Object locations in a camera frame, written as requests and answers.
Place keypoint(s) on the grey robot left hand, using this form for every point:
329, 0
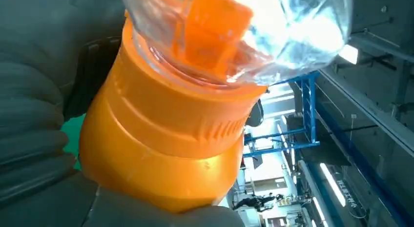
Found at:
48, 25

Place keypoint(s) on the orange drink bottle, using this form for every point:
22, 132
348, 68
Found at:
161, 138

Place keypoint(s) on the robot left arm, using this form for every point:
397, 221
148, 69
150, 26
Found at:
29, 122

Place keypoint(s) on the green table mat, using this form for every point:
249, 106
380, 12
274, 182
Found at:
72, 138

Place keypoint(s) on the blue metal rack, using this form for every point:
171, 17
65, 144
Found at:
309, 106

